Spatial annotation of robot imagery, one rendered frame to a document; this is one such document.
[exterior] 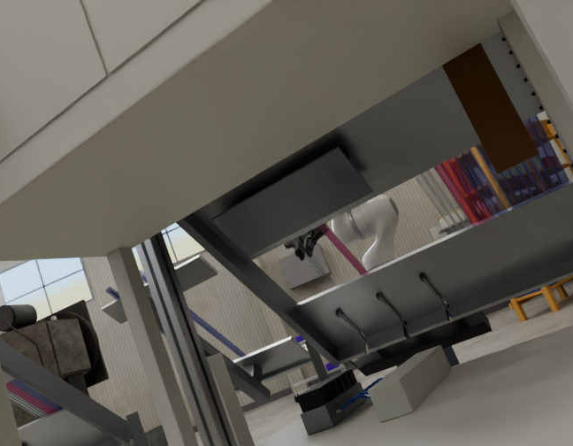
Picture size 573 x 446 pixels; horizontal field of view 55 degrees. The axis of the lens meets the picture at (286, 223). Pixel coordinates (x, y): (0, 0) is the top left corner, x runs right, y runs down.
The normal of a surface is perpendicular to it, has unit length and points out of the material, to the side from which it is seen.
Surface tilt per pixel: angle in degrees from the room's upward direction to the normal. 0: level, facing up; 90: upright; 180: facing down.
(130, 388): 90
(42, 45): 90
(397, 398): 90
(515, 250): 137
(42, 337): 90
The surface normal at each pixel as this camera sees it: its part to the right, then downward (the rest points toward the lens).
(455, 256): -0.04, 0.65
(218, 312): -0.16, -0.16
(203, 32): -0.46, -0.02
